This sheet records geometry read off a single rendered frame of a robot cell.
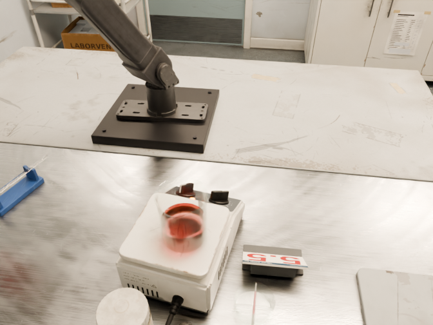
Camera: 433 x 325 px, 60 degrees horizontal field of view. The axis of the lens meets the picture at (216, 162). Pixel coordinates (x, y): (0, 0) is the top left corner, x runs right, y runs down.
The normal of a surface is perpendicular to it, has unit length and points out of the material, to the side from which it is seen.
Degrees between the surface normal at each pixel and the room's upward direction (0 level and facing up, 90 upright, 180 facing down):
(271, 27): 90
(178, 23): 90
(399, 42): 90
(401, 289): 0
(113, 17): 87
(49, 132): 0
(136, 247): 0
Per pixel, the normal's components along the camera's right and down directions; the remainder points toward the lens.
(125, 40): 0.72, 0.44
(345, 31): -0.15, 0.63
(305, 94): 0.00, -0.77
